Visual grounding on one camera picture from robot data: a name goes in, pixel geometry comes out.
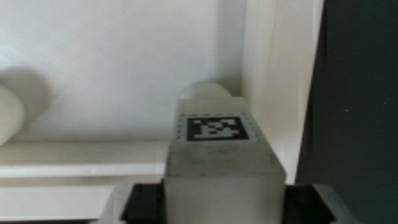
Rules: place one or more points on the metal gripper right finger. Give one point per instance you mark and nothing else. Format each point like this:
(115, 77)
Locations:
(316, 206)

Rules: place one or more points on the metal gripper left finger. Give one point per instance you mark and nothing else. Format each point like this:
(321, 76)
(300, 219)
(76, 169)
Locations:
(136, 206)

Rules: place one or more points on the white table leg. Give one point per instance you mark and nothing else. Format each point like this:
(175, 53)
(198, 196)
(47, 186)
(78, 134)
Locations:
(225, 175)

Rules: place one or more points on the white square table top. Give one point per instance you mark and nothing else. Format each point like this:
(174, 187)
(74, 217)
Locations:
(101, 57)

